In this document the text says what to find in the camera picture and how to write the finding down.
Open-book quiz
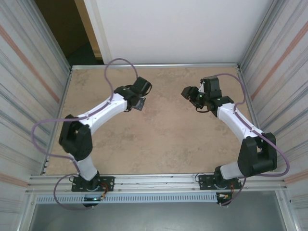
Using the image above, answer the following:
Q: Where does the long aluminium table edge rail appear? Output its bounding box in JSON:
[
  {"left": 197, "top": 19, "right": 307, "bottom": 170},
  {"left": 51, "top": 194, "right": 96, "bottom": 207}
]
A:
[{"left": 70, "top": 63, "right": 242, "bottom": 71}]

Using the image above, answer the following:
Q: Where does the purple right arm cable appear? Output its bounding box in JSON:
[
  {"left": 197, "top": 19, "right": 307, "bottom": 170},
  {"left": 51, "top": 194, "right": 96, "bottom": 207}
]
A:
[{"left": 215, "top": 73, "right": 289, "bottom": 206}]

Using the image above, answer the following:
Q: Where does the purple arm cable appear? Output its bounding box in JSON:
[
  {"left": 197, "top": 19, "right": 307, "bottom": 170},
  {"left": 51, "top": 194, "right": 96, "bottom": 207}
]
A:
[
  {"left": 215, "top": 73, "right": 289, "bottom": 206},
  {"left": 31, "top": 58, "right": 139, "bottom": 211}
]

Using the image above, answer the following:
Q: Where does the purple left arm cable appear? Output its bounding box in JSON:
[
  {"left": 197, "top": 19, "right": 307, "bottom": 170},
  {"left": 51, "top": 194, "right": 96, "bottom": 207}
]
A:
[{"left": 31, "top": 58, "right": 139, "bottom": 211}]

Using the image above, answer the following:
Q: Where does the white door frame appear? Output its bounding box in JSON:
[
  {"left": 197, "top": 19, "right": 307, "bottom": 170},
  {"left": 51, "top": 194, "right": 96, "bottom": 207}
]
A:
[{"left": 83, "top": 0, "right": 114, "bottom": 65}]

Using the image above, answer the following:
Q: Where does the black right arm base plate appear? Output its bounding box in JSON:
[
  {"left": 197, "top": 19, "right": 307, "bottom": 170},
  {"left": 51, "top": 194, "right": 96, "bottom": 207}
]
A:
[{"left": 198, "top": 173, "right": 242, "bottom": 191}]

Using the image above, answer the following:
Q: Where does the wide aluminium base rail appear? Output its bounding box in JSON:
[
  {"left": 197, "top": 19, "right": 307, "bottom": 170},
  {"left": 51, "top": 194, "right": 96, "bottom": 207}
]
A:
[{"left": 25, "top": 171, "right": 288, "bottom": 196}]

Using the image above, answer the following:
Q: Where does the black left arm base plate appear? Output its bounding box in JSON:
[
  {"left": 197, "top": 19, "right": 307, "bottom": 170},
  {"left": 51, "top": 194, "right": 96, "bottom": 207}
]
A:
[{"left": 71, "top": 175, "right": 115, "bottom": 193}]

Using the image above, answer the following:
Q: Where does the white slotted cable duct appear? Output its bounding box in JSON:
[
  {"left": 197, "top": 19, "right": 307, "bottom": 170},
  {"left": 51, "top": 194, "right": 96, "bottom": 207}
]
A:
[{"left": 35, "top": 193, "right": 218, "bottom": 205}]

